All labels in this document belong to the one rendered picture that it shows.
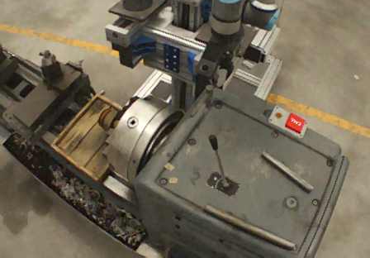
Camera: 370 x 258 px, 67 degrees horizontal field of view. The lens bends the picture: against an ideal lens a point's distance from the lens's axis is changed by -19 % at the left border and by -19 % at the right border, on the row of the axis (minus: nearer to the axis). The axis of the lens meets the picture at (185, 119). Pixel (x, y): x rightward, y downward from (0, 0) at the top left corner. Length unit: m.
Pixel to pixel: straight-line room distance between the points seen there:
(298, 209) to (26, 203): 1.99
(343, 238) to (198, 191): 1.71
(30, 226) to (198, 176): 1.68
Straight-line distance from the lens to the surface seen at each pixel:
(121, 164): 1.11
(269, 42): 1.68
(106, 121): 1.25
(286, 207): 0.96
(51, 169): 1.86
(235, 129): 1.05
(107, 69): 3.04
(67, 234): 2.30
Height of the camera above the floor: 2.10
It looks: 53 degrees down
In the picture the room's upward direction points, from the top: 3 degrees clockwise
